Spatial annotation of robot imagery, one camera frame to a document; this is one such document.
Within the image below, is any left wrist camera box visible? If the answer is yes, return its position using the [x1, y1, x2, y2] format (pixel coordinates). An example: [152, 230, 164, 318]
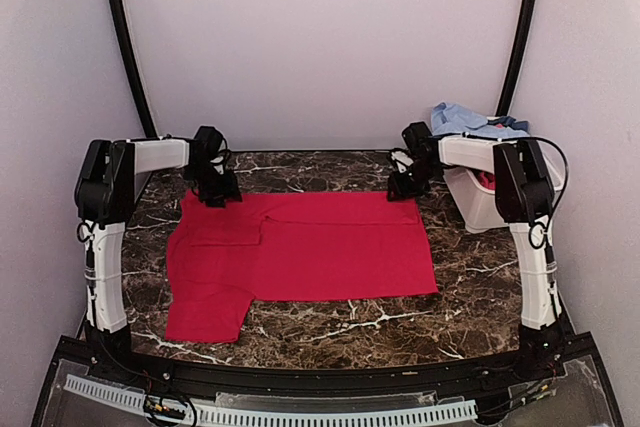
[193, 126, 224, 161]

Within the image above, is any right black frame post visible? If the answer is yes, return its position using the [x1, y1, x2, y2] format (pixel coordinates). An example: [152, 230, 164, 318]
[495, 0, 536, 117]

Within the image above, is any white plastic laundry bin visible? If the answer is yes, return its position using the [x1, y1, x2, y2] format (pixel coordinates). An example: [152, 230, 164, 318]
[444, 154, 566, 241]

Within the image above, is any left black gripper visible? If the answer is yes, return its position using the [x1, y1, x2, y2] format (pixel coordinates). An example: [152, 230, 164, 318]
[184, 162, 241, 206]

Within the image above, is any dark blue garment in bin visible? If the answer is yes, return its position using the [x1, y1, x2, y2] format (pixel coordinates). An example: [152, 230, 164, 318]
[488, 116, 530, 133]

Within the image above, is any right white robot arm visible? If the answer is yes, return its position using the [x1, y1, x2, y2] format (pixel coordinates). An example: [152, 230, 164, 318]
[387, 123, 565, 381]

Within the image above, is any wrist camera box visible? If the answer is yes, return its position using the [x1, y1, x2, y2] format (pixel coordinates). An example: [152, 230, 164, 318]
[193, 126, 224, 161]
[402, 121, 432, 157]

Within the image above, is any left electronics board with wires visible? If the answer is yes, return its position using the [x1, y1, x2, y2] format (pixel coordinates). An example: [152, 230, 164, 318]
[141, 371, 198, 426]

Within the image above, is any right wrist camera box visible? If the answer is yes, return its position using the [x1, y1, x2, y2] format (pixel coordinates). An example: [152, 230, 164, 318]
[402, 121, 432, 157]

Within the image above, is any electronics board with wires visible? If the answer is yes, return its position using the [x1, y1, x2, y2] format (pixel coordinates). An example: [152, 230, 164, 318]
[508, 377, 559, 412]
[141, 371, 198, 426]

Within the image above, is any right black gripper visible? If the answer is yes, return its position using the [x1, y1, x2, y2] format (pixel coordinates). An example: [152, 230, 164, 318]
[388, 159, 442, 200]

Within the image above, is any red t-shirt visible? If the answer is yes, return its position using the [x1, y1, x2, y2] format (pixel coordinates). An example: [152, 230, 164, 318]
[165, 191, 438, 343]

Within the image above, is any left black frame post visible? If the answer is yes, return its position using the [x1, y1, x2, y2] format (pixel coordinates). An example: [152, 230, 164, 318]
[108, 0, 157, 138]

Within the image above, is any black frame post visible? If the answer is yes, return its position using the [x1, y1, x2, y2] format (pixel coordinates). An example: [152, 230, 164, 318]
[108, 0, 157, 138]
[495, 0, 536, 117]

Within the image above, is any light blue shirt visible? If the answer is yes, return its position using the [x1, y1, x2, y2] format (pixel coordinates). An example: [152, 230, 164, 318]
[431, 103, 529, 139]

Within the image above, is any pink garment in bin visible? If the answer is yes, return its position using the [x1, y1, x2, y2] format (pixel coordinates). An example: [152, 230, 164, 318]
[475, 171, 496, 191]

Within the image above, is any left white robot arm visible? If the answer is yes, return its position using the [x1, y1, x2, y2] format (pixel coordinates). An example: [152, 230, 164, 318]
[74, 126, 242, 383]

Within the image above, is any right electronics board with wires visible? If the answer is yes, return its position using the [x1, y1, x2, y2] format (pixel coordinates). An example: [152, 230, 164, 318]
[508, 377, 559, 412]

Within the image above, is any white slotted cable duct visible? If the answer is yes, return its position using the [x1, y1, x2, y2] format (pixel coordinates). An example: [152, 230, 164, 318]
[63, 374, 477, 427]

